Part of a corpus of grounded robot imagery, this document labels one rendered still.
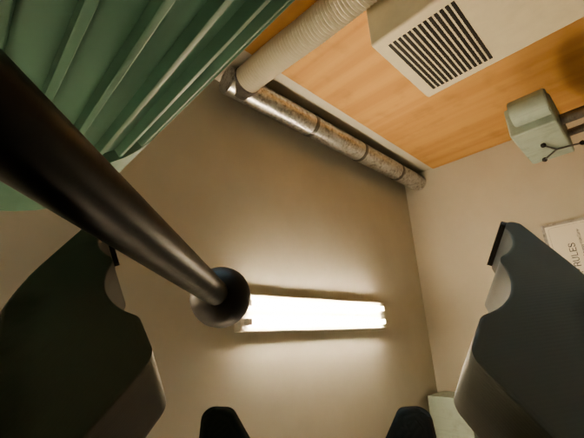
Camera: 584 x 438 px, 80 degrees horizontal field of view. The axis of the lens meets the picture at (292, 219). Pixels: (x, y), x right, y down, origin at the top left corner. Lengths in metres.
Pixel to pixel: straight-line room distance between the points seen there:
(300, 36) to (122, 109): 1.64
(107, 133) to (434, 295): 3.23
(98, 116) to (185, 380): 1.55
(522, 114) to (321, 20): 1.15
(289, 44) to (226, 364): 1.51
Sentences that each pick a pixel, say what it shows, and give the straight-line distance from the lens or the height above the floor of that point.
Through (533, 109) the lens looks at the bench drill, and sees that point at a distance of 2.22.
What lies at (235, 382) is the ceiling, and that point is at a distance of 1.82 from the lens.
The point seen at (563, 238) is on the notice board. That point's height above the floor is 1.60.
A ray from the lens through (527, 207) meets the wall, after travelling 3.20.
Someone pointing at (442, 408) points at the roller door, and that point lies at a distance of 3.10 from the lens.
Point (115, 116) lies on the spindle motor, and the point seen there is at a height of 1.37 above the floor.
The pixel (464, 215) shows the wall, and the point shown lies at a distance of 3.32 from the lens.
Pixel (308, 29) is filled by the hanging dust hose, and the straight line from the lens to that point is 1.76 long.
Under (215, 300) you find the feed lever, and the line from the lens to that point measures 0.18.
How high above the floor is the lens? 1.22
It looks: 42 degrees up
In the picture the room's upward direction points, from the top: 111 degrees counter-clockwise
